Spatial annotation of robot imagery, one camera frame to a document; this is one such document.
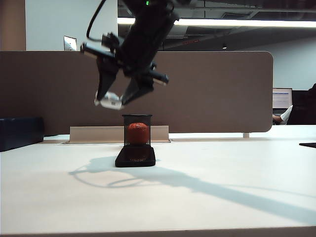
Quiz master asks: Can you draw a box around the dark blue box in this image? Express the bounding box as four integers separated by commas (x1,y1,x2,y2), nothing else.
0,117,44,153

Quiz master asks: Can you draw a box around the orange tangerine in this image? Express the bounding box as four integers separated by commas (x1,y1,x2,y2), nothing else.
127,122,150,145

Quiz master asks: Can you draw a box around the computer monitor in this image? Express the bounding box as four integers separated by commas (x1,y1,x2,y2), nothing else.
273,88,293,109

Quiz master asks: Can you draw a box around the black mesh pen holder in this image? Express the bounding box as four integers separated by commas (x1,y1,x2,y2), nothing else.
121,114,153,148

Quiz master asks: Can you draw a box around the beige cable tray flap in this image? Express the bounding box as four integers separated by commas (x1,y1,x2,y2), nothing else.
55,125,174,146

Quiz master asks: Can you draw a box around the white wireless earphone case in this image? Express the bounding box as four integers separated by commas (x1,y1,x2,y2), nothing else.
100,91,124,111

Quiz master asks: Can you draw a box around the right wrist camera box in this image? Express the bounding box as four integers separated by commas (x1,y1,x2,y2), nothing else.
102,32,121,50

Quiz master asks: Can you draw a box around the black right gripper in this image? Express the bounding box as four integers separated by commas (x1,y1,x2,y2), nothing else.
81,9,180,106

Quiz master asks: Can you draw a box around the long ceiling light strip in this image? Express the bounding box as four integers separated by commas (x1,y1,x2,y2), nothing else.
117,17,316,28

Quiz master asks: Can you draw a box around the brown desk partition panel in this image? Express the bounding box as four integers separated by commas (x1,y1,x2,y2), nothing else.
0,51,274,134

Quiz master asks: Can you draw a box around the seated person in dark clothing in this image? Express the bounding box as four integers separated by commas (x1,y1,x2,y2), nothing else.
272,83,316,126

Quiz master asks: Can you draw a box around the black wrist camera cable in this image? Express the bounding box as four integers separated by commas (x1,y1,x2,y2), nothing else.
86,0,107,41

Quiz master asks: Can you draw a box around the metal wall plate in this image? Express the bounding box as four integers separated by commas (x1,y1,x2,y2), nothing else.
63,36,77,52

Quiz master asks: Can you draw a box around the black smartphone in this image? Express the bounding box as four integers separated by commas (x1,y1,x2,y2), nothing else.
115,146,156,168

